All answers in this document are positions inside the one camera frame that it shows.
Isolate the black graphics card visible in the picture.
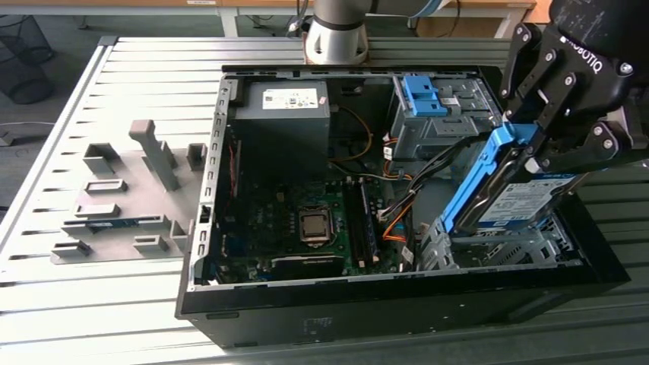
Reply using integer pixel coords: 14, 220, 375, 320
270, 253, 347, 281

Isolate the black sleeved cable bundle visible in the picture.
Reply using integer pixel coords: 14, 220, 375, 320
406, 132, 496, 197

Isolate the grey metal disk bay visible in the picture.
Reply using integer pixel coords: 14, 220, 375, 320
416, 212, 575, 271

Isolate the coloured wire bundle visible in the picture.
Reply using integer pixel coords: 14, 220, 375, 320
378, 189, 415, 224

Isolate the thin orange wire loop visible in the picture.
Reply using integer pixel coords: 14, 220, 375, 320
330, 106, 376, 163

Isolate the black mesh wastebasket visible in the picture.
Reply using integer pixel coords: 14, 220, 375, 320
0, 14, 56, 106

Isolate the black RAM stick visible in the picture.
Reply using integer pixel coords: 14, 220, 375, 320
359, 177, 382, 265

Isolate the grey power supply unit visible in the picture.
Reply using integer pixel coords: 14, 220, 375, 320
234, 79, 334, 172

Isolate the blue plastic drive latch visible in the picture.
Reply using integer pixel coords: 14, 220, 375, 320
403, 75, 454, 117

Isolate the orange flat cable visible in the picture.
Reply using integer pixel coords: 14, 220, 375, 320
380, 212, 410, 243

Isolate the white floor cable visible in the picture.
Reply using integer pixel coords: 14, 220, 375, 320
0, 120, 55, 129

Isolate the green motherboard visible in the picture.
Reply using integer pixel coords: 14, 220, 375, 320
218, 173, 412, 284

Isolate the black RAM slot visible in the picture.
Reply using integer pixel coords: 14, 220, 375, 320
342, 178, 367, 269

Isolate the blue RAM stick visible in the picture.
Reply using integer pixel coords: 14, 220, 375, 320
86, 218, 139, 230

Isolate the grey parts rack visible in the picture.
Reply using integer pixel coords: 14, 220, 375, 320
50, 118, 210, 265

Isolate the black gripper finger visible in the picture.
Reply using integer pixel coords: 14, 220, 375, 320
499, 22, 578, 130
524, 121, 639, 175

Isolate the hard disk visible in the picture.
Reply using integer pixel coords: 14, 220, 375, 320
439, 122, 590, 240

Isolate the grey metal drive cage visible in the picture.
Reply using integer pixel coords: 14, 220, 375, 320
388, 75, 508, 163

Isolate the black open PC case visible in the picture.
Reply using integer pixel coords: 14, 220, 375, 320
175, 64, 633, 349

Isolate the wooden desk with white legs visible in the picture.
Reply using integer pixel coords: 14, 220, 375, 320
0, 0, 539, 39

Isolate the CPU socket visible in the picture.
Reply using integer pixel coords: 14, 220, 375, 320
296, 205, 336, 244

